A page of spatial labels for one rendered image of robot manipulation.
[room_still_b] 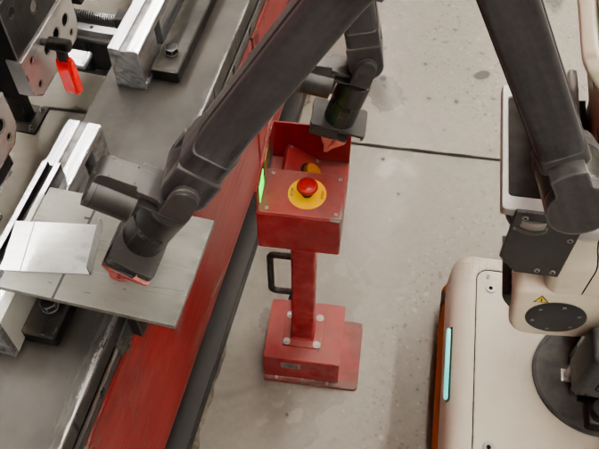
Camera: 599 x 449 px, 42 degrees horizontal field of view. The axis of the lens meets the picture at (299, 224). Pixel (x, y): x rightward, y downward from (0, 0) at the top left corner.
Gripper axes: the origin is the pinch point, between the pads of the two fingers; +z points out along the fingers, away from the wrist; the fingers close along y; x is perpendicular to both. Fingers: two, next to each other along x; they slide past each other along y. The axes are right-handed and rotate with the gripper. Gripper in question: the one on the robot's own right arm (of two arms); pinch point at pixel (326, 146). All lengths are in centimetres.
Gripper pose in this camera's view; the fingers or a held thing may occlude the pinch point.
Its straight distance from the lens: 150.5
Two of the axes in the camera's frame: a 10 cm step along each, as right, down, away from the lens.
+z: -2.4, 5.1, 8.3
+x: -1.3, 8.3, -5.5
